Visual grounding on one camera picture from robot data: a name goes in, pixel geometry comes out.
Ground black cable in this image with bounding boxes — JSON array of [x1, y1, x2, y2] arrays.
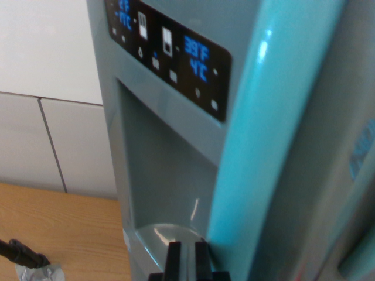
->
[[0, 238, 51, 269]]

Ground silver tape piece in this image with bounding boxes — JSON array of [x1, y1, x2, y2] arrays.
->
[[14, 262, 64, 281]]

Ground teal fridge door handle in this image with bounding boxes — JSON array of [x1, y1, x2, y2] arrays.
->
[[337, 184, 375, 277], [206, 0, 348, 281]]

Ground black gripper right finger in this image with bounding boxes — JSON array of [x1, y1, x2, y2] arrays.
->
[[188, 241, 213, 281]]

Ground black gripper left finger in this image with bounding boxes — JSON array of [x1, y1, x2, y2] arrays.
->
[[163, 241, 189, 281]]

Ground black temperature display panel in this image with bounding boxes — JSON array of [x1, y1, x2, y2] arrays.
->
[[104, 0, 234, 123]]

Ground grey fridge door with dispenser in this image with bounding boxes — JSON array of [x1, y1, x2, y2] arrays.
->
[[86, 0, 352, 281]]

